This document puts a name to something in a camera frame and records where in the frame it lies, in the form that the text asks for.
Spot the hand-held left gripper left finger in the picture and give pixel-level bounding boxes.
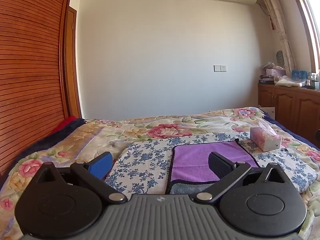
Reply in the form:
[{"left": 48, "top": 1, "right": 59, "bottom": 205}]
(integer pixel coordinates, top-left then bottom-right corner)
[{"left": 30, "top": 152, "right": 128, "bottom": 203}]

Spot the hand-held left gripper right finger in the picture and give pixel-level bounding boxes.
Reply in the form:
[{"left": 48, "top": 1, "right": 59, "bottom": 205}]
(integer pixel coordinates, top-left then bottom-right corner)
[{"left": 194, "top": 151, "right": 292, "bottom": 203}]

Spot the purple towel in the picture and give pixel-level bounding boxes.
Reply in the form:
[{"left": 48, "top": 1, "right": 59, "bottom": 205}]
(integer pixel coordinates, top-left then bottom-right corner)
[{"left": 171, "top": 141, "right": 260, "bottom": 183}]

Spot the grey towel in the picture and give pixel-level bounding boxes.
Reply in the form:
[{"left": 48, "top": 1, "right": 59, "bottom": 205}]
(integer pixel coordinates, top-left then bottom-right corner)
[{"left": 165, "top": 180, "right": 218, "bottom": 195}]

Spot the white blue floral cloth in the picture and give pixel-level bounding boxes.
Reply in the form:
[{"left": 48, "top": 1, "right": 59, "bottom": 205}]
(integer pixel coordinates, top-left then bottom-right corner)
[{"left": 104, "top": 131, "right": 316, "bottom": 195}]

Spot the dark blue blanket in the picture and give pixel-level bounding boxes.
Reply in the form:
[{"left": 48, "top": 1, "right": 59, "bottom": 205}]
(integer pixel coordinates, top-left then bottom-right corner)
[{"left": 24, "top": 117, "right": 88, "bottom": 155}]

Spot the pink floral tissue box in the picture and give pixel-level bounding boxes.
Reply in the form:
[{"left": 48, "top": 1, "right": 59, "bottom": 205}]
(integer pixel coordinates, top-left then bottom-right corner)
[{"left": 250, "top": 119, "right": 283, "bottom": 152}]

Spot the red cloth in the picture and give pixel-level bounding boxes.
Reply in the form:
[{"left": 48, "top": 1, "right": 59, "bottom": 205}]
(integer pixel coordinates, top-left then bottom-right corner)
[{"left": 51, "top": 116, "right": 77, "bottom": 133}]

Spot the pink floral blanket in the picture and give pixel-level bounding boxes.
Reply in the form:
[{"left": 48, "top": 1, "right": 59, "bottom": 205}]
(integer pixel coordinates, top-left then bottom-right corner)
[{"left": 0, "top": 107, "right": 320, "bottom": 240}]

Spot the dark blue bed sheet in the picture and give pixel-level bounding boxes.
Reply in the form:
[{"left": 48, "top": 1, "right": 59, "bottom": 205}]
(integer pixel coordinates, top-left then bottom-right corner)
[{"left": 262, "top": 110, "right": 320, "bottom": 151}]

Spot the wooden cabinet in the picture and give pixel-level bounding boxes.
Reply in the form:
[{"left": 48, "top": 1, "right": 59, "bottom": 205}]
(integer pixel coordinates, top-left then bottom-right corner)
[{"left": 257, "top": 83, "right": 320, "bottom": 148}]

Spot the stack of books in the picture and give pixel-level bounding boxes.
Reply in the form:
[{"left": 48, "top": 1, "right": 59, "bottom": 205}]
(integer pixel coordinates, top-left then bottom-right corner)
[{"left": 259, "top": 74, "right": 275, "bottom": 84}]

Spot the white plastic bag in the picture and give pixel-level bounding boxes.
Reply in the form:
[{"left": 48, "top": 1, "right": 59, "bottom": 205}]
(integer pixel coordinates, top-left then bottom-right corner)
[{"left": 274, "top": 75, "right": 307, "bottom": 88}]

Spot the slatted wooden wardrobe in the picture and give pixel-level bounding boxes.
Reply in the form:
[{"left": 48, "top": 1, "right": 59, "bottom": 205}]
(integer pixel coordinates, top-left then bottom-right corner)
[{"left": 0, "top": 0, "right": 75, "bottom": 180}]

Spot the grey hand fan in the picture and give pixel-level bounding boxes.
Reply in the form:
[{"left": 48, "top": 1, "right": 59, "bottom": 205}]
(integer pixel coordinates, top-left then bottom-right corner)
[{"left": 276, "top": 51, "right": 286, "bottom": 68}]

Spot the pale patterned curtain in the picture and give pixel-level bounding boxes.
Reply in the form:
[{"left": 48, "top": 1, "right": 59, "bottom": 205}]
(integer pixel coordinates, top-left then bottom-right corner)
[{"left": 255, "top": 0, "right": 297, "bottom": 72}]

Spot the wooden door frame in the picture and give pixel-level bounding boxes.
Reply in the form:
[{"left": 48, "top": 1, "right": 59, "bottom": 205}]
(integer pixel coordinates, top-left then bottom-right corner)
[{"left": 64, "top": 6, "right": 83, "bottom": 119}]

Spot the wooden window frame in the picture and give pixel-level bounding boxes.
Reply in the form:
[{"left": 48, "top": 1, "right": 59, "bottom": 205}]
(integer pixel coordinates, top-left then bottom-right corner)
[{"left": 287, "top": 0, "right": 320, "bottom": 73}]

